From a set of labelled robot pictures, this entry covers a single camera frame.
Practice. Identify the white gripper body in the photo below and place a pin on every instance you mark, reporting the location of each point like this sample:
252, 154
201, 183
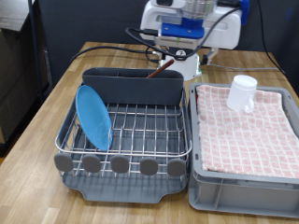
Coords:
224, 29

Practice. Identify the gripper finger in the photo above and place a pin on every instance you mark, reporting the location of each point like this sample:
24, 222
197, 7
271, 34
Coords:
159, 53
211, 56

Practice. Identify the red-brown wooden spoon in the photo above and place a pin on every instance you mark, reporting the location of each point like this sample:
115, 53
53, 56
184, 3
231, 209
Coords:
160, 71

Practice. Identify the white mug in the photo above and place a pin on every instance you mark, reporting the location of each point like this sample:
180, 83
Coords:
239, 93

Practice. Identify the blue plastic plate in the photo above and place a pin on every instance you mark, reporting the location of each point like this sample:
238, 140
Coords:
93, 116

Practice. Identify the dark grey cutlery caddy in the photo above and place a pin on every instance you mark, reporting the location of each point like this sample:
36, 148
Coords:
130, 88

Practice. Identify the pink checked towel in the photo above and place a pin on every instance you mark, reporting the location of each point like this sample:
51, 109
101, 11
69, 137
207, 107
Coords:
249, 140

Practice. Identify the black metal pole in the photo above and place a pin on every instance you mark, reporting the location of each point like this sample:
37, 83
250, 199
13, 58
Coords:
35, 46

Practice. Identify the grey plastic drain tray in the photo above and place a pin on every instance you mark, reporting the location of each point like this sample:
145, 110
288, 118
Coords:
124, 193

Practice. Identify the grey plastic crate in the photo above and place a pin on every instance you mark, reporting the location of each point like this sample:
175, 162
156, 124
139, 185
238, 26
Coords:
249, 196

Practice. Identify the wooden shelf board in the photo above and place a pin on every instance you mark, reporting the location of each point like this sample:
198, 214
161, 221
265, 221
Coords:
12, 12

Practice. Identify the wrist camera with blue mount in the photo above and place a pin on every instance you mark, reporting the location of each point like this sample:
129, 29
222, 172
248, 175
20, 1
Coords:
182, 31

